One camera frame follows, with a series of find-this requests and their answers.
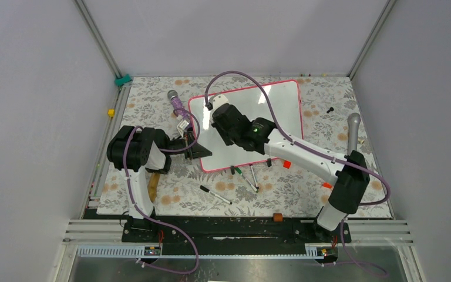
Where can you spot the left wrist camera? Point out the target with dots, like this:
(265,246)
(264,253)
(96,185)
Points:
(183,127)

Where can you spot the brown small cube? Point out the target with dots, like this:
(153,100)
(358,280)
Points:
(277,217)

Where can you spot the teal corner clamp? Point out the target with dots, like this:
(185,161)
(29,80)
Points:
(123,80)

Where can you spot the blue capped marker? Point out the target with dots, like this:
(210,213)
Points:
(254,177)

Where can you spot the small orange red block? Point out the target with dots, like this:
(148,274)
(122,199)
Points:
(287,164)

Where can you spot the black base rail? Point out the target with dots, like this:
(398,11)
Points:
(228,236)

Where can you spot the yellow small cube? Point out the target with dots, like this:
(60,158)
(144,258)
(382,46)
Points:
(111,113)

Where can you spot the pink framed whiteboard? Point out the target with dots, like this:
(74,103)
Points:
(250,101)

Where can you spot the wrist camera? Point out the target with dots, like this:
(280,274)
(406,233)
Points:
(216,101)
(183,127)

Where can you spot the silver microphone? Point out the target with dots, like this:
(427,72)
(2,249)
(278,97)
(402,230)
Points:
(354,120)

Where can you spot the wooden rolling pin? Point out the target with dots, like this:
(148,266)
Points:
(152,186)

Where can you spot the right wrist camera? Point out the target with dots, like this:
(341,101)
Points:
(216,101)

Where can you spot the green capped marker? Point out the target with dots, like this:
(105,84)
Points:
(255,188)

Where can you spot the purple glitter microphone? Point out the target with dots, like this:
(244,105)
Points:
(177,105)

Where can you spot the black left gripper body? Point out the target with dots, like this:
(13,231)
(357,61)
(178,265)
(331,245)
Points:
(186,140)

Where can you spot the black capped marker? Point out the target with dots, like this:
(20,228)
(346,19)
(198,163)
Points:
(214,194)

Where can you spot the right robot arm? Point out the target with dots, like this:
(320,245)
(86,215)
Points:
(347,174)

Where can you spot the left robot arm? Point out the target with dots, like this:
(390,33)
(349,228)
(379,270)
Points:
(136,151)

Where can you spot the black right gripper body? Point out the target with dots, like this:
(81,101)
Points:
(229,138)

